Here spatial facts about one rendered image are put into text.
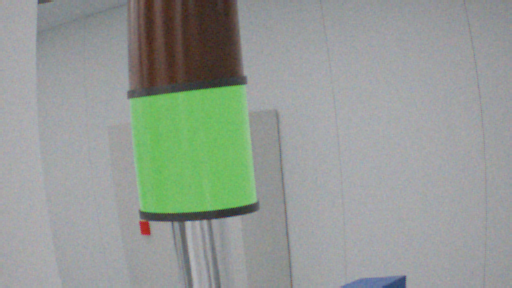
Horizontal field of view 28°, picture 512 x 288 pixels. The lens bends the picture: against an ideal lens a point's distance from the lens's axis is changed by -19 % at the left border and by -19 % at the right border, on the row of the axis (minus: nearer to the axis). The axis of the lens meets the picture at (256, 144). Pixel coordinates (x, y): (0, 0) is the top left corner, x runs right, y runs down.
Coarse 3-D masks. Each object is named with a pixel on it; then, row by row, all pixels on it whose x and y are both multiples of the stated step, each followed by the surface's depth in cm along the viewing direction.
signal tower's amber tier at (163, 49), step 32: (128, 0) 49; (160, 0) 47; (192, 0) 47; (224, 0) 48; (128, 32) 49; (160, 32) 47; (192, 32) 47; (224, 32) 48; (128, 64) 49; (160, 64) 47; (192, 64) 47; (224, 64) 48
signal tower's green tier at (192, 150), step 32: (160, 96) 48; (192, 96) 47; (224, 96) 48; (160, 128) 48; (192, 128) 47; (224, 128) 48; (160, 160) 48; (192, 160) 48; (224, 160) 48; (160, 192) 48; (192, 192) 48; (224, 192) 48
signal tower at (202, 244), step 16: (208, 80) 47; (224, 80) 48; (240, 80) 49; (128, 96) 49; (144, 96) 48; (240, 208) 48; (256, 208) 49; (176, 224) 49; (192, 224) 49; (208, 224) 49; (224, 224) 49; (176, 240) 49; (192, 240) 49; (208, 240) 49; (224, 240) 49; (176, 256) 50; (192, 256) 49; (208, 256) 49; (224, 256) 49; (192, 272) 49; (208, 272) 49; (224, 272) 49
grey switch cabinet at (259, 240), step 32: (128, 128) 795; (256, 128) 745; (128, 160) 798; (256, 160) 745; (128, 192) 802; (256, 192) 744; (128, 224) 807; (160, 224) 783; (256, 224) 743; (128, 256) 813; (160, 256) 788; (256, 256) 742; (288, 256) 763
